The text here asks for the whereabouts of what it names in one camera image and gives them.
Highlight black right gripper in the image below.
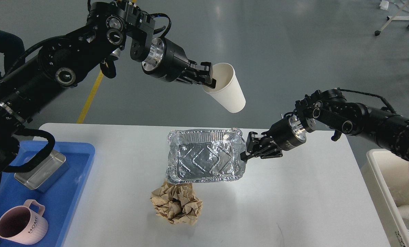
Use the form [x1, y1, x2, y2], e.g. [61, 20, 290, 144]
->
[240, 117, 306, 162]

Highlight white wheeled cart frame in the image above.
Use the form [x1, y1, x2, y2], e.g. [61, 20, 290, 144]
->
[374, 0, 409, 77]

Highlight seated person in black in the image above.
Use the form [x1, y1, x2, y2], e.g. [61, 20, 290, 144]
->
[0, 26, 26, 86]

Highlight brown paper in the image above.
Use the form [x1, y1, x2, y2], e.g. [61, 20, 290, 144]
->
[151, 181, 203, 226]

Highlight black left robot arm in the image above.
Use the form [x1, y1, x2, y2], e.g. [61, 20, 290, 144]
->
[0, 0, 217, 183]

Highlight aluminium foil tray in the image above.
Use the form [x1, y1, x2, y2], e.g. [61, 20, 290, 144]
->
[166, 128, 246, 185]

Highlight blue plastic tray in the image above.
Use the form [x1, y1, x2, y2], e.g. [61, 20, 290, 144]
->
[0, 142, 96, 247]

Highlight white paper cup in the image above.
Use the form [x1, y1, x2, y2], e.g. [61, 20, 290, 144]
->
[202, 62, 246, 113]

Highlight stainless steel rectangular container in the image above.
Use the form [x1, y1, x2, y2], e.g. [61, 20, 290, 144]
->
[14, 150, 69, 193]

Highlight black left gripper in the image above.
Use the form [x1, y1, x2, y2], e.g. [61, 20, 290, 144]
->
[142, 37, 217, 89]

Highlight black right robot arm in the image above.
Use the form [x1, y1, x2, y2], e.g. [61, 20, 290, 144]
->
[240, 88, 409, 163]

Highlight beige plastic bin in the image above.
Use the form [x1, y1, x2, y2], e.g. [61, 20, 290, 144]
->
[361, 149, 409, 247]

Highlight pink ribbed mug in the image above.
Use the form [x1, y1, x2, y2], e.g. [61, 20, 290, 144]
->
[0, 200, 49, 245]

